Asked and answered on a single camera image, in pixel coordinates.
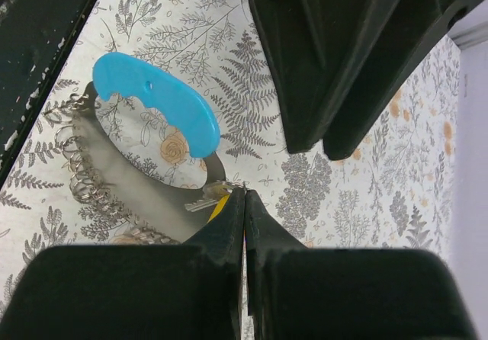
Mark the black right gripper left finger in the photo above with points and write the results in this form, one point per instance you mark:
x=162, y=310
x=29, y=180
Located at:
x=187, y=291

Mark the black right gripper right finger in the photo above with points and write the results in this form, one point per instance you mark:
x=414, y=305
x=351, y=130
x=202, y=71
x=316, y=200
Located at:
x=300, y=293

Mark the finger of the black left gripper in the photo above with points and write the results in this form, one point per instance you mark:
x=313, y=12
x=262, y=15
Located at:
x=315, y=50
x=414, y=27

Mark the key with yellow tag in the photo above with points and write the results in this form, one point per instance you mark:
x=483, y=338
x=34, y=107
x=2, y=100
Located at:
x=215, y=195

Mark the floral patterned table mat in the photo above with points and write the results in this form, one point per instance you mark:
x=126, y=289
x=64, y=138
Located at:
x=393, y=191

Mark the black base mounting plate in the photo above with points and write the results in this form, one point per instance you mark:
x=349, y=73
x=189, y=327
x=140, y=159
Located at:
x=37, y=37

